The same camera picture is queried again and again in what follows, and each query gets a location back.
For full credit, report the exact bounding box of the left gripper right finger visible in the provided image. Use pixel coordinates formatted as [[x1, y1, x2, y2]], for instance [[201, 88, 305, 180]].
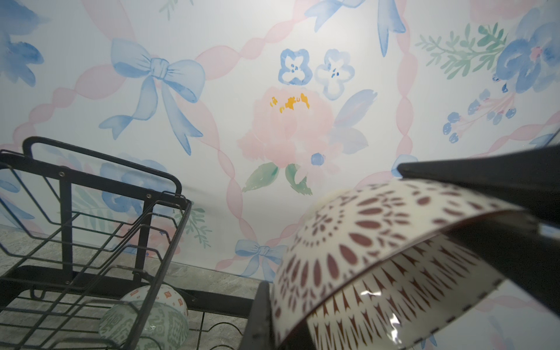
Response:
[[398, 145, 559, 314]]

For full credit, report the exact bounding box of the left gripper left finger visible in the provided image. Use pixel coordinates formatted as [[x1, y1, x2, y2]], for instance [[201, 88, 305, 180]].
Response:
[[239, 281, 275, 350]]

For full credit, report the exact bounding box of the green geometric pattern bowl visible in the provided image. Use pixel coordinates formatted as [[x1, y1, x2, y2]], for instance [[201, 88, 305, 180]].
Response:
[[99, 284, 189, 349]]

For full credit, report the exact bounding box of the brown white pattern bowl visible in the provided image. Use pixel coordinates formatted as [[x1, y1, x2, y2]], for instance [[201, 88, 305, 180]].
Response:
[[271, 179, 526, 349]]

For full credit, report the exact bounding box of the black wire dish rack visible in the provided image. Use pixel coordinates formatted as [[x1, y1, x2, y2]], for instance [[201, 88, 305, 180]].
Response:
[[1, 137, 252, 349]]

